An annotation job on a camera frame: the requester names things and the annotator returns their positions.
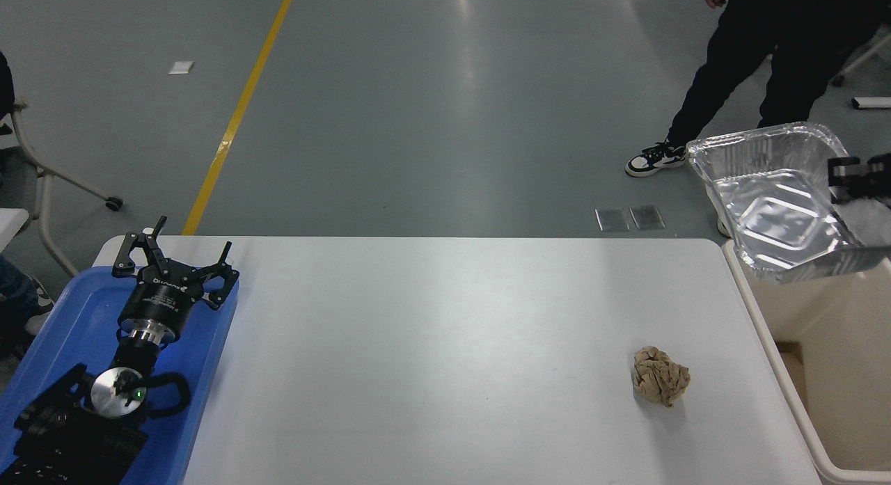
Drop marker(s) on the white frame chair with casters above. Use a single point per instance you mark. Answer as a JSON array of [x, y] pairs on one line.
[[42, 193]]

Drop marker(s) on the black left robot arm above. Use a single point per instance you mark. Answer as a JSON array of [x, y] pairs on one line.
[[62, 436]]

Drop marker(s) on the white chair leg with caster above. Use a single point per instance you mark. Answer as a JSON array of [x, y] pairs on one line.
[[866, 53]]

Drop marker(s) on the crumpled tan paper ball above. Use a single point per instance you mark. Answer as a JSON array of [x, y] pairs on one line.
[[661, 377]]

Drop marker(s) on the seated person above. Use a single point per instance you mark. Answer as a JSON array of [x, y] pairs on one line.
[[14, 290]]

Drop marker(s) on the short white bar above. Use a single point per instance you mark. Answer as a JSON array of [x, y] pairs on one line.
[[873, 103]]

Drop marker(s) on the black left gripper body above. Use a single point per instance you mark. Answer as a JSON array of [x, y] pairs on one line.
[[159, 300]]

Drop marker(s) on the large pale bin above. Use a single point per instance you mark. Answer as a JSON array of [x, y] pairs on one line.
[[842, 374]]

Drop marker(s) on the standing person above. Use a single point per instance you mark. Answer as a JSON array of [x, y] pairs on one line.
[[745, 46]]

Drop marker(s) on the silver foil tray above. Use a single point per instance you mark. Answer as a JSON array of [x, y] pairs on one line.
[[773, 207]]

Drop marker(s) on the clear floor plate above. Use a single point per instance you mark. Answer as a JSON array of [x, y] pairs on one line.
[[612, 219], [647, 218]]

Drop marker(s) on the blue plastic tray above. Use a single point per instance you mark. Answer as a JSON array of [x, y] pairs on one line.
[[76, 318]]

